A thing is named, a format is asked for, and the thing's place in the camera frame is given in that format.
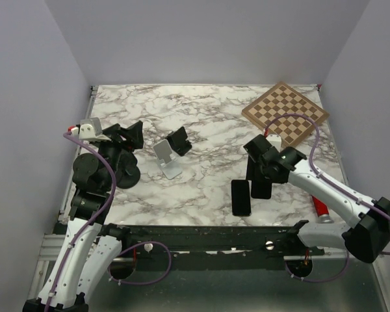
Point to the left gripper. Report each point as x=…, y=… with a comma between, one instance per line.
x=134, y=134

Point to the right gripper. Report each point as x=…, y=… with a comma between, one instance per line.
x=257, y=173

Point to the black round-base phone stand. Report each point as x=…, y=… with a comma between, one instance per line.
x=127, y=172

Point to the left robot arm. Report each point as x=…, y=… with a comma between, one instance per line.
x=89, y=246

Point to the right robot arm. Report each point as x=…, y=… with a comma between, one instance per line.
x=366, y=229

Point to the silver metal phone stand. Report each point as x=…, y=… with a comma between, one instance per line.
x=166, y=159

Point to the black folding phone stand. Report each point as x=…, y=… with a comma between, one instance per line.
x=178, y=141

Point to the red cylindrical tool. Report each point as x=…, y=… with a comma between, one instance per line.
x=322, y=211

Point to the wooden chessboard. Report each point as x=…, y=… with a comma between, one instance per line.
x=284, y=111

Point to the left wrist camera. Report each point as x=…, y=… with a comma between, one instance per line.
x=89, y=130

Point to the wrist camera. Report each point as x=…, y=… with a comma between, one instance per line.
x=274, y=139
x=89, y=130

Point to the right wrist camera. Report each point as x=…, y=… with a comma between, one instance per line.
x=274, y=139

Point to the aluminium frame rail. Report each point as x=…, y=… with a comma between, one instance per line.
x=51, y=246

